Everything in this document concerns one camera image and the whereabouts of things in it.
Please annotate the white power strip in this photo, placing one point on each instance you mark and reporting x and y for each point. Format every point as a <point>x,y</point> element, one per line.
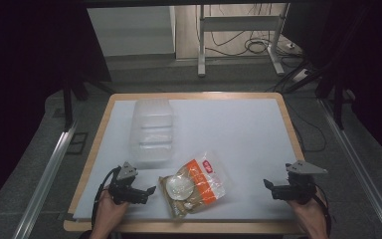
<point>300,75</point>

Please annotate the black stand legs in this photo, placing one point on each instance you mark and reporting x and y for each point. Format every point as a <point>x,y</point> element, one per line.
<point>74,96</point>
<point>336,96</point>

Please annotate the clear plastic container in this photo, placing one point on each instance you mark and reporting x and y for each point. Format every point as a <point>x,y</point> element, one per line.
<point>152,132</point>

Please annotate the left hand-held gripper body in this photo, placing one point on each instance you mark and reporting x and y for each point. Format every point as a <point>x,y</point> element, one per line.
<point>126,192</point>

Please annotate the white table mat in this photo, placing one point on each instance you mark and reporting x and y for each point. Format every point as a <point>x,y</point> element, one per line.
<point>238,139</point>

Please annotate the clear orange-striped snack bag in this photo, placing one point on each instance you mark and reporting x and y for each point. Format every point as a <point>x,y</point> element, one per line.
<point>195,186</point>

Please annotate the person's left hand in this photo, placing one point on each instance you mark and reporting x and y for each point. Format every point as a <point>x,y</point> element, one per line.
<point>107,210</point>

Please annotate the white metal stand frame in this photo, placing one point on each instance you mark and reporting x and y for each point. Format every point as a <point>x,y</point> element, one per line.
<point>238,23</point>

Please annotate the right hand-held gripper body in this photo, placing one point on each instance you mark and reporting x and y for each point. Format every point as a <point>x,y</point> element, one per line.
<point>296,187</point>

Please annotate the person's right hand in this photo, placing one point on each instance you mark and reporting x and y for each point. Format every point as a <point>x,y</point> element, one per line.
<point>308,212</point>

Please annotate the white panel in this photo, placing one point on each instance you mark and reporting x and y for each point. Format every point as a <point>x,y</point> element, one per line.
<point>131,30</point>

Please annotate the black floor grate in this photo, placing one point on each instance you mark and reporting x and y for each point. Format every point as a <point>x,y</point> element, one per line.
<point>77,142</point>

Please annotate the aluminium floor rail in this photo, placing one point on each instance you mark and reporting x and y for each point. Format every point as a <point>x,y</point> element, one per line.
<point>41,186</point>
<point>361,172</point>

